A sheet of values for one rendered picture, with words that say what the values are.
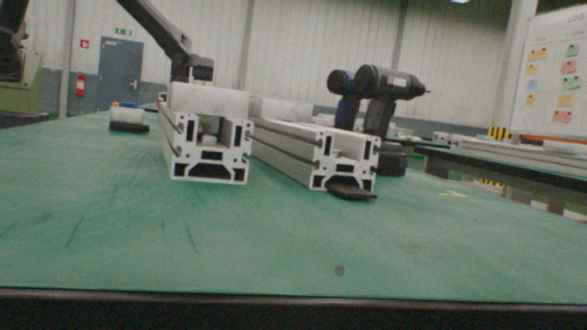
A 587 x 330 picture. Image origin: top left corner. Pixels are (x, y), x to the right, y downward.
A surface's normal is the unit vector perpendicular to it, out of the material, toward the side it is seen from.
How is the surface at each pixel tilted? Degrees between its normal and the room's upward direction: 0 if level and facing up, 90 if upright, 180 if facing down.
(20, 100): 90
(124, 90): 90
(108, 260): 0
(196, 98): 90
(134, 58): 90
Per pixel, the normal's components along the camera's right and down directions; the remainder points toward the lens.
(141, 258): 0.13, -0.99
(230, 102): 0.29, 0.15
